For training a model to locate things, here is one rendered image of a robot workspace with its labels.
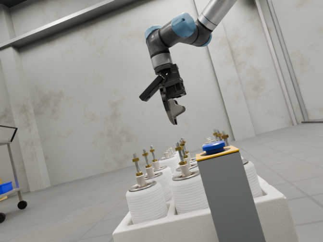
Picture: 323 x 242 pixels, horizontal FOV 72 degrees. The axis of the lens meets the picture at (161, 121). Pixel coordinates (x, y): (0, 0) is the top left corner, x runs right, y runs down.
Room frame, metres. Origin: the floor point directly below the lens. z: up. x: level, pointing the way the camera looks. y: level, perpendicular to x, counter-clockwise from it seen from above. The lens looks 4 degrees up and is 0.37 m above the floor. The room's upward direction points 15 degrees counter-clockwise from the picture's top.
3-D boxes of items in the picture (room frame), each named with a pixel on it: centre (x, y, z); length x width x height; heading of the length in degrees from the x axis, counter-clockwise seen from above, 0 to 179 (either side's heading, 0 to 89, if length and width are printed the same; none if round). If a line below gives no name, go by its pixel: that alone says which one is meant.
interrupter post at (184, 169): (0.57, -0.02, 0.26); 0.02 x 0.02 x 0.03
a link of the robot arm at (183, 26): (0.76, -0.15, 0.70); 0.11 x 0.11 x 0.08; 48
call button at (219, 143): (0.39, -0.08, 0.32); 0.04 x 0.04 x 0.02
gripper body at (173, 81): (0.81, -0.07, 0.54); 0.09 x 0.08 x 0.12; 75
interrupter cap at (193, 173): (0.57, -0.02, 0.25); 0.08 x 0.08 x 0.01
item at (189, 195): (0.57, -0.02, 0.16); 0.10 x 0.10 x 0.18
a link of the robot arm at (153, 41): (0.81, -0.06, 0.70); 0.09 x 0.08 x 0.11; 48
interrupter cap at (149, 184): (0.59, 0.09, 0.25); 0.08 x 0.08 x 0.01
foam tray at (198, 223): (0.69, -0.04, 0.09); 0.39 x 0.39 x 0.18; 82
